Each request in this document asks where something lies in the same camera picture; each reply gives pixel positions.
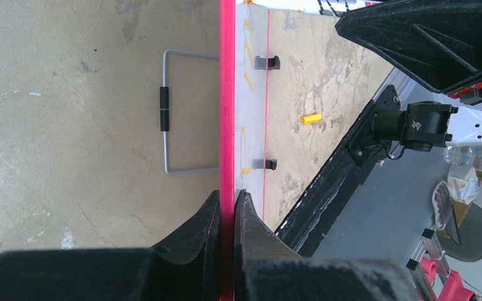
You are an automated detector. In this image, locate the pink framed whiteboard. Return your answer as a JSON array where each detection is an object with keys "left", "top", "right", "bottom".
[{"left": 219, "top": 1, "right": 270, "bottom": 300}]

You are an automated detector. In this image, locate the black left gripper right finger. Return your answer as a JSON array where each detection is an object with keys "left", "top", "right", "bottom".
[{"left": 234, "top": 190, "right": 418, "bottom": 300}]

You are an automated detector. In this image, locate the pink step ladder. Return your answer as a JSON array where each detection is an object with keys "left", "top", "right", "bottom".
[{"left": 405, "top": 228, "right": 482, "bottom": 300}]

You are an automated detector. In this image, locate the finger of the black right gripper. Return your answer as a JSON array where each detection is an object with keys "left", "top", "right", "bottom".
[{"left": 335, "top": 0, "right": 482, "bottom": 94}]

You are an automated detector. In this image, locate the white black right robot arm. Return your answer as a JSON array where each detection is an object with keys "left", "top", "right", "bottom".
[{"left": 335, "top": 1, "right": 482, "bottom": 151}]

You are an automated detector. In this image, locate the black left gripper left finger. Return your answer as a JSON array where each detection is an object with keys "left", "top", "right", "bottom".
[{"left": 0, "top": 191, "right": 220, "bottom": 300}]

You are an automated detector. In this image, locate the clear plastic bag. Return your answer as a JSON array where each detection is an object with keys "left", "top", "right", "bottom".
[{"left": 444, "top": 146, "right": 482, "bottom": 205}]

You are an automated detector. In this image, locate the yellow marker cap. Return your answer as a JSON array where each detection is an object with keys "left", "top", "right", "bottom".
[{"left": 300, "top": 114, "right": 322, "bottom": 125}]

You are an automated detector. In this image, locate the grey wire whiteboard stand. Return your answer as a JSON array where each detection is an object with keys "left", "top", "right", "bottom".
[{"left": 159, "top": 49, "right": 281, "bottom": 176}]

